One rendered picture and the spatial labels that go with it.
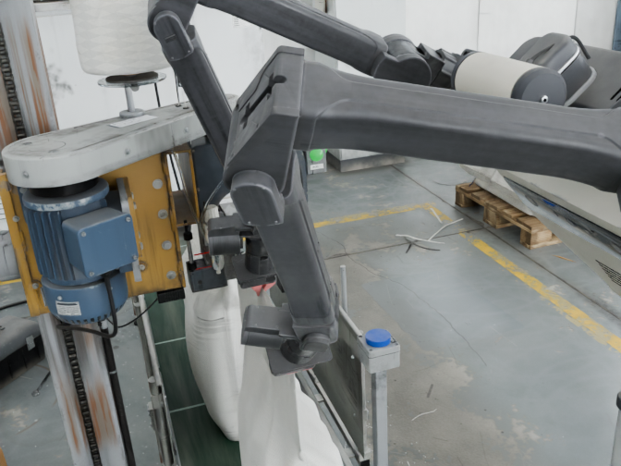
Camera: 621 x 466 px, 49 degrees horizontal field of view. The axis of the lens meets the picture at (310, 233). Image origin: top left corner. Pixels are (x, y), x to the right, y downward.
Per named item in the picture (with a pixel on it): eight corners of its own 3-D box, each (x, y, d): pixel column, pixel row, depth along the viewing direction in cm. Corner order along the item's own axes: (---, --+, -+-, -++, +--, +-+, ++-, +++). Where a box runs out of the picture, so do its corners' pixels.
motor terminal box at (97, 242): (143, 272, 122) (132, 213, 118) (90, 293, 116) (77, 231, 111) (120, 259, 128) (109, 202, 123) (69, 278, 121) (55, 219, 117)
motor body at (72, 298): (134, 320, 128) (111, 195, 118) (49, 337, 124) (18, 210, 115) (127, 285, 142) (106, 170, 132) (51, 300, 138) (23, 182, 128)
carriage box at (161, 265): (187, 288, 151) (166, 152, 138) (24, 321, 142) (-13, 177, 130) (172, 246, 173) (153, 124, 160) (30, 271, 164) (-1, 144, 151)
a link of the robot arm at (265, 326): (332, 343, 93) (334, 286, 97) (248, 332, 91) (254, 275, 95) (313, 371, 103) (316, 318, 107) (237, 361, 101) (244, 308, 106)
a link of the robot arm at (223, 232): (273, 211, 121) (266, 184, 128) (207, 215, 119) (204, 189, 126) (273, 263, 129) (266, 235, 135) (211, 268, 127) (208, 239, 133)
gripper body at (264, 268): (230, 262, 138) (230, 238, 133) (279, 252, 141) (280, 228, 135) (238, 287, 134) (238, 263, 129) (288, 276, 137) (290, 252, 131)
